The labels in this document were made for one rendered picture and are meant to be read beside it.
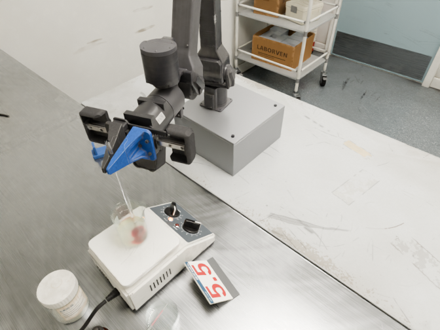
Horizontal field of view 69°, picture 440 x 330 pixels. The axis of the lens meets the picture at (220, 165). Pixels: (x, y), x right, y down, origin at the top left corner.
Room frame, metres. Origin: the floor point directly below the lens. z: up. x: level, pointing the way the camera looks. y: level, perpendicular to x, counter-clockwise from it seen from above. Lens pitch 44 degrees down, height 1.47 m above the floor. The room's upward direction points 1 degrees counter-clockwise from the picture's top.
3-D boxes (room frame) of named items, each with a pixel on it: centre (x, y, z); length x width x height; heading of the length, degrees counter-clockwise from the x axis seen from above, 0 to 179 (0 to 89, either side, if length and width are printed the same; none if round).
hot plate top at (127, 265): (0.31, 0.15, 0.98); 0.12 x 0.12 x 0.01; 45
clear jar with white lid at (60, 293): (0.24, 0.26, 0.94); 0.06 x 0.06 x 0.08
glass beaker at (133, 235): (0.33, 0.15, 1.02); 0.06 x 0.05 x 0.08; 113
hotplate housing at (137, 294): (0.33, 0.13, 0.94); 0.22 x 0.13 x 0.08; 135
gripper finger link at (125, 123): (0.39, 0.12, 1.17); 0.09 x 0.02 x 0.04; 70
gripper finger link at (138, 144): (0.34, 0.13, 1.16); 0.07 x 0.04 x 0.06; 160
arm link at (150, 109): (0.42, 0.12, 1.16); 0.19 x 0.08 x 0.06; 70
